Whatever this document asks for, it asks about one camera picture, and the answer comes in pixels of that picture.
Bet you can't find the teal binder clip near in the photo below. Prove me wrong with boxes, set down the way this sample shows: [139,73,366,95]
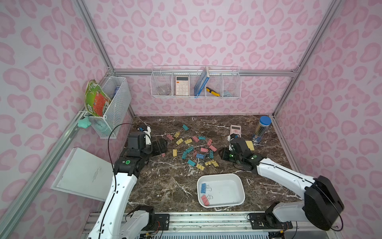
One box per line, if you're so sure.
[188,160,197,167]

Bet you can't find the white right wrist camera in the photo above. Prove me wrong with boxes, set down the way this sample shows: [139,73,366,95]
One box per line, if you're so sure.
[227,133,240,151]

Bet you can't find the yellow sticky note pad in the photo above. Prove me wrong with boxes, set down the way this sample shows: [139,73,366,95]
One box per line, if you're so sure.
[246,140,255,151]

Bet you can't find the white mesh side basket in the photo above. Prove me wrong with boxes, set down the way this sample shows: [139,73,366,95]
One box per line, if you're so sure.
[87,76,132,139]

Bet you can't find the green red snack bag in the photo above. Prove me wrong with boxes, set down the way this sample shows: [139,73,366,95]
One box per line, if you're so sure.
[84,80,111,117]

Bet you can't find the white paper pad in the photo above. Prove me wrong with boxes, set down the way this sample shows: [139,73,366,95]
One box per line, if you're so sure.
[51,147,113,201]

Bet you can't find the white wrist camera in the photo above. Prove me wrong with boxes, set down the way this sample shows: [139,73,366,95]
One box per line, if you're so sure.
[137,124,152,145]
[227,133,240,151]

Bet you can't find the white storage tray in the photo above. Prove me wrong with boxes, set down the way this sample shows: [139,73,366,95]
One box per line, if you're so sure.
[197,173,245,208]

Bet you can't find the white wire wall shelf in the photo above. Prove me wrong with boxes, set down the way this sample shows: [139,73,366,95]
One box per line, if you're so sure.
[150,65,241,99]

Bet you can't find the pink binder clip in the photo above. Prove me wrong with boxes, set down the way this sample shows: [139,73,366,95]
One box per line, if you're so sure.
[201,195,213,207]
[209,145,217,152]
[166,134,174,140]

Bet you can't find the yellow utility knife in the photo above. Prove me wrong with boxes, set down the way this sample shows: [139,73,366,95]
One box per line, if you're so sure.
[206,87,220,97]

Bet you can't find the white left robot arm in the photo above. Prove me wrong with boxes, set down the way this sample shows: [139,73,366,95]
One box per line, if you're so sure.
[87,126,169,239]

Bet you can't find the white calculator in shelf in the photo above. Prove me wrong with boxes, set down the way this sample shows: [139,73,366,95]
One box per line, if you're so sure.
[175,76,190,96]

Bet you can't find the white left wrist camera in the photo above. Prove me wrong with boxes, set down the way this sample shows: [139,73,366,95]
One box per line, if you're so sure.
[137,124,152,145]

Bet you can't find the yellow binder clip cluster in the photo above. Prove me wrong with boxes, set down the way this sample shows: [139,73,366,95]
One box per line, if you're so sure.
[205,160,219,167]

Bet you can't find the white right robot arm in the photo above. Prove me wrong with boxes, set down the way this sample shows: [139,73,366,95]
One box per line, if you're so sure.
[218,135,344,231]

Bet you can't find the blue book in shelf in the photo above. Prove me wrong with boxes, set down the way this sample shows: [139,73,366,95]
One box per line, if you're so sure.
[194,66,210,98]

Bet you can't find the pencil jar blue lid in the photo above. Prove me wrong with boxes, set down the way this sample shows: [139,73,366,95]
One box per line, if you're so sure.
[252,116,272,143]

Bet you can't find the blue binder clip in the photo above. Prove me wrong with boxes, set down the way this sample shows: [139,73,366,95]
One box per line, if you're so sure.
[201,183,212,194]
[196,153,205,159]

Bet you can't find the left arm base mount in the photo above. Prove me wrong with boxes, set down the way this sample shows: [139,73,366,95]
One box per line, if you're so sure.
[125,205,170,231]

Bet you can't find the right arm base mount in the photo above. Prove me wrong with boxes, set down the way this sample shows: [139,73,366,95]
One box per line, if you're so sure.
[246,202,293,231]

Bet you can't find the pink calculator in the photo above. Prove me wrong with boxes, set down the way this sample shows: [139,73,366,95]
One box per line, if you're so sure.
[230,124,242,137]

